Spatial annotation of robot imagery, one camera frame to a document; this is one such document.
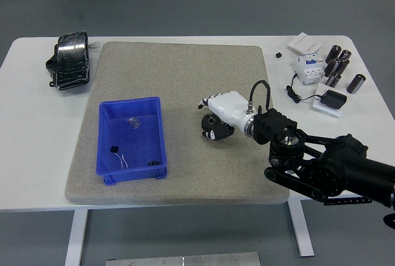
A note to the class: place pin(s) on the black power adapter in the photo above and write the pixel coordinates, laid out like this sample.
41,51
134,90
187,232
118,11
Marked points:
334,99

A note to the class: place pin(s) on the white wall switch plate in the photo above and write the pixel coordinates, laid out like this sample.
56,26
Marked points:
305,44

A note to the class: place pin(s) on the white table leg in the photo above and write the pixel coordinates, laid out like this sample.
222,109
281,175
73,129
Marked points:
75,238
301,229

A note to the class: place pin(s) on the small black cube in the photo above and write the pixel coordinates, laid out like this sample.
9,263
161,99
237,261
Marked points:
278,55

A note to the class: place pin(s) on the dark cylindrical capacitor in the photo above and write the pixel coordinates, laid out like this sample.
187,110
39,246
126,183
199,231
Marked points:
331,66
342,66
345,55
355,84
333,80
335,52

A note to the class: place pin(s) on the grey-brown mat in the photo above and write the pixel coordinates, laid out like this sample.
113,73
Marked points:
185,71

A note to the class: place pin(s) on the silver metal plate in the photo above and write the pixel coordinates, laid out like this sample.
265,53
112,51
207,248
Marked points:
185,260

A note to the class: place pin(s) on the blue plastic box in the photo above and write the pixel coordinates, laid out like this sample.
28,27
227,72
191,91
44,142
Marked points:
135,145

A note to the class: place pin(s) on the clear plastic bag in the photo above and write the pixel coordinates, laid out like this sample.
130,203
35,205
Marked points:
133,123

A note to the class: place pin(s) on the small white tag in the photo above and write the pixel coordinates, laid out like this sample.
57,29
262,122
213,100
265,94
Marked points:
94,44

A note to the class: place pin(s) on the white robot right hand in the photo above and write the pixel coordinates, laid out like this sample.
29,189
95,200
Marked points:
228,104

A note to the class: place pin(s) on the black tape-wrapped device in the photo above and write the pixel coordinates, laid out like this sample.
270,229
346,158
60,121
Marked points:
71,60

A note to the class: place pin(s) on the white circuit breaker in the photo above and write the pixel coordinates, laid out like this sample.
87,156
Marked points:
307,70

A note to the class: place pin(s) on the small black gear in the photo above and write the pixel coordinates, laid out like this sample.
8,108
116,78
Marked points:
153,163

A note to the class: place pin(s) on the large black gear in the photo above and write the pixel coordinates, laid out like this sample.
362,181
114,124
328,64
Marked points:
210,121

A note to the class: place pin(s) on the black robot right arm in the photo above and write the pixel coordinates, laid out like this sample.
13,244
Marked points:
339,170

